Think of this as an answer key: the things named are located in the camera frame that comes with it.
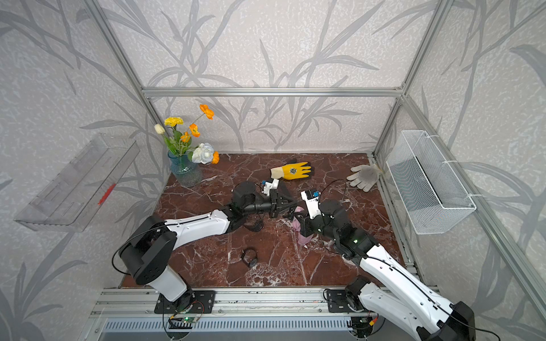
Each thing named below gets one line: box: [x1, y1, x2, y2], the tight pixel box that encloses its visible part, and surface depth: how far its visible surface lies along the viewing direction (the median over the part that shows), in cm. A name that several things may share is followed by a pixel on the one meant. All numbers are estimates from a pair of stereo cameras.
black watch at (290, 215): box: [282, 211, 308, 221], surface depth 75 cm
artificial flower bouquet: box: [154, 104, 220, 165], surface depth 90 cm
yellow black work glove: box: [270, 161, 312, 180], surface depth 113 cm
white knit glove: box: [346, 164, 384, 193], surface depth 114 cm
